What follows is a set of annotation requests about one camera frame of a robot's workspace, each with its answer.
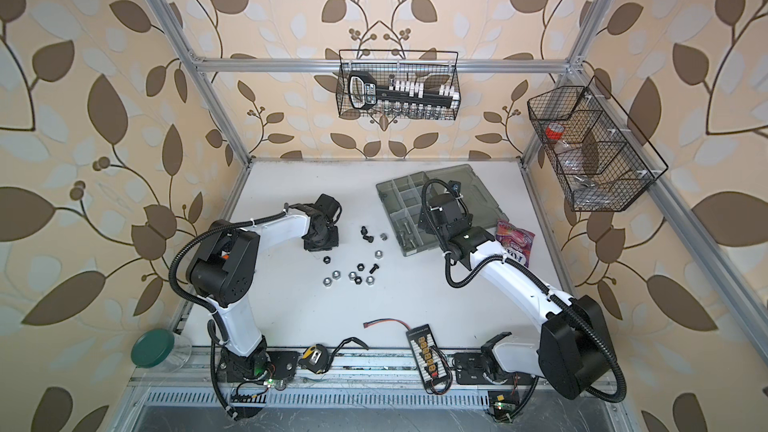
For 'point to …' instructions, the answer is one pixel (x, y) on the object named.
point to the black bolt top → (363, 230)
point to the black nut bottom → (358, 280)
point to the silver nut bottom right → (370, 280)
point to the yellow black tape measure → (316, 358)
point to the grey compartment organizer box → (407, 198)
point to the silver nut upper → (383, 236)
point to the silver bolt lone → (409, 234)
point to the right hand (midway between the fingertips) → (441, 216)
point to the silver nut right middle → (378, 254)
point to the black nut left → (326, 259)
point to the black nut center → (360, 267)
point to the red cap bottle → (554, 131)
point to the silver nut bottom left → (327, 281)
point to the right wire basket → (601, 153)
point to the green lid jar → (161, 349)
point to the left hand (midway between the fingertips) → (333, 242)
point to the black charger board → (431, 361)
